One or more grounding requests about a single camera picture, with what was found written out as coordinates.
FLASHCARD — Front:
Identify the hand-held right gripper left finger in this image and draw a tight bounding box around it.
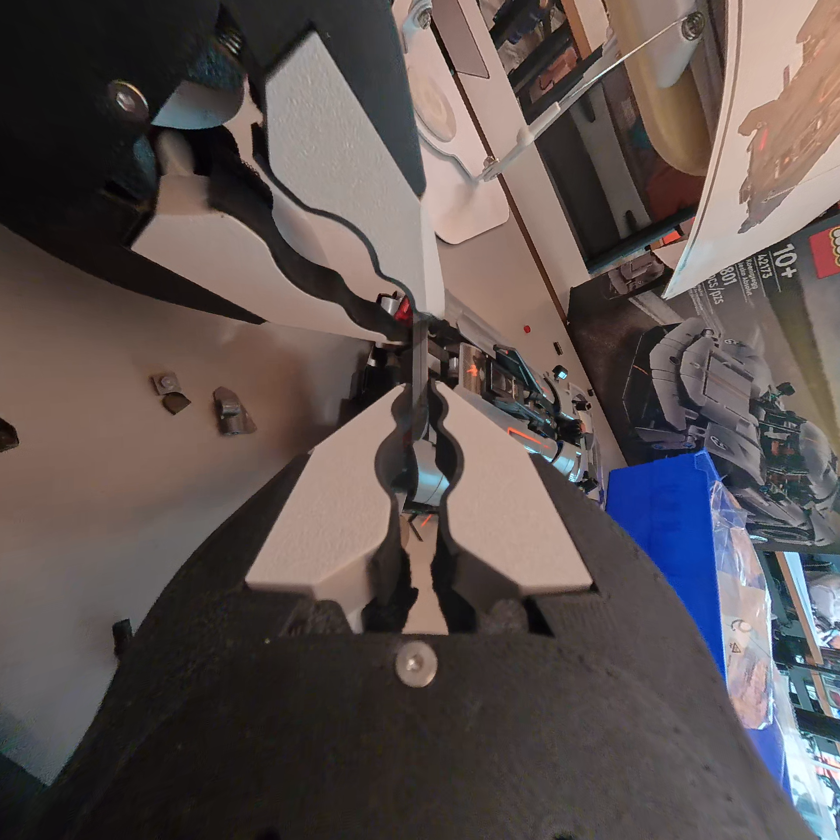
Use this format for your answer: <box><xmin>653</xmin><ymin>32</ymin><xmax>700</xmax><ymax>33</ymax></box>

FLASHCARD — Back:
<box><xmin>246</xmin><ymin>384</ymin><xmax>417</xmax><ymax>632</ymax></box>

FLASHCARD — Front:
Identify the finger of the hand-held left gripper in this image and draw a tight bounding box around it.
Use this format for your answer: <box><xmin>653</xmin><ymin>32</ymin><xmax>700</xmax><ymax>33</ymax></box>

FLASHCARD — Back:
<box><xmin>130</xmin><ymin>125</ymin><xmax>411</xmax><ymax>343</ymax></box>
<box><xmin>251</xmin><ymin>29</ymin><xmax>447</xmax><ymax>316</ymax></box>

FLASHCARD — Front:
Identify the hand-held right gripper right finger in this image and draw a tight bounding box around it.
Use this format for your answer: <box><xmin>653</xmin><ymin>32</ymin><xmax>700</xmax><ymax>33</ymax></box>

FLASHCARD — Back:
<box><xmin>433</xmin><ymin>382</ymin><xmax>593</xmax><ymax>627</ymax></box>

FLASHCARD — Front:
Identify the grey lego car model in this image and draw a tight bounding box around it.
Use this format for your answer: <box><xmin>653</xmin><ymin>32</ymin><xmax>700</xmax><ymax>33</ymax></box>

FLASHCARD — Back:
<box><xmin>354</xmin><ymin>289</ymin><xmax>601</xmax><ymax>526</ymax></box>

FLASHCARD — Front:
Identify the long grey orange-striped lego panel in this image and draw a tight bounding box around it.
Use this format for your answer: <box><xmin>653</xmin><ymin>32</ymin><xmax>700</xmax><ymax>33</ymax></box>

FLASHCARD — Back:
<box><xmin>408</xmin><ymin>314</ymin><xmax>435</xmax><ymax>454</ymax></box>

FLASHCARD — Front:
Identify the small dark grey lego plate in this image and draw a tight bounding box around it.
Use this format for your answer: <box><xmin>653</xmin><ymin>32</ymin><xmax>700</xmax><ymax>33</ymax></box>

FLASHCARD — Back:
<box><xmin>151</xmin><ymin>372</ymin><xmax>193</xmax><ymax>416</ymax></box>

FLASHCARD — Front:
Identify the small grey lego piece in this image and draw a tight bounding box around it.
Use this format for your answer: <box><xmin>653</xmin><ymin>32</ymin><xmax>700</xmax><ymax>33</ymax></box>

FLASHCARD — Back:
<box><xmin>213</xmin><ymin>387</ymin><xmax>258</xmax><ymax>436</ymax></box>

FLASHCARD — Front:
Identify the dark lego set box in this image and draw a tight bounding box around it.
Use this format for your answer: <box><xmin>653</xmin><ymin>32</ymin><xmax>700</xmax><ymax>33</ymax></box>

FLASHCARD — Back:
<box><xmin>567</xmin><ymin>210</ymin><xmax>840</xmax><ymax>555</ymax></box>

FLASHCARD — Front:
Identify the lego instruction booklet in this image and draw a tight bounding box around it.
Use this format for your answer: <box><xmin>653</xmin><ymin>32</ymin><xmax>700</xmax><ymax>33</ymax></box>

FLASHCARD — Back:
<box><xmin>663</xmin><ymin>0</ymin><xmax>840</xmax><ymax>299</ymax></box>

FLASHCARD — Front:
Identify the white desk stand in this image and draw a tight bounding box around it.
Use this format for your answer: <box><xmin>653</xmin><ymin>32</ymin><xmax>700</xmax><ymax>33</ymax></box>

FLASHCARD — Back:
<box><xmin>397</xmin><ymin>0</ymin><xmax>526</xmax><ymax>247</ymax></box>

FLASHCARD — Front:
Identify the blue plastic bin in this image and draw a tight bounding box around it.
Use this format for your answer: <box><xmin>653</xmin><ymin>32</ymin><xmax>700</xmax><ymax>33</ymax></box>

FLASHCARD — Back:
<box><xmin>607</xmin><ymin>451</ymin><xmax>791</xmax><ymax>798</ymax></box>

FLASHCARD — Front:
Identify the clear plastic bag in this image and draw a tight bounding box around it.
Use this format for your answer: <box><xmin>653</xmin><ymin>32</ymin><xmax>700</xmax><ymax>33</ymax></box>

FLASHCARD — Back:
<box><xmin>712</xmin><ymin>482</ymin><xmax>840</xmax><ymax>840</ymax></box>

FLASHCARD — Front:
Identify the thin wire with white plug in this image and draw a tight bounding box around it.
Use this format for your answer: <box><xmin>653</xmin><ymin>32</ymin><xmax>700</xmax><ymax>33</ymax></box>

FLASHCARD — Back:
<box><xmin>517</xmin><ymin>12</ymin><xmax>708</xmax><ymax>144</ymax></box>

